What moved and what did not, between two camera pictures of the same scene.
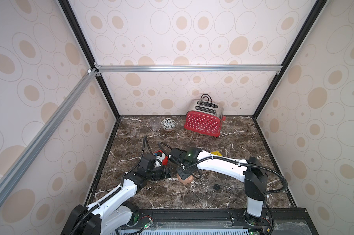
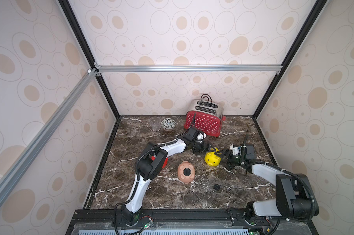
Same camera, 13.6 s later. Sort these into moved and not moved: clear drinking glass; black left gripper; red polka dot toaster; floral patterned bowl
Moved: black left gripper
Not moved: floral patterned bowl; clear drinking glass; red polka dot toaster
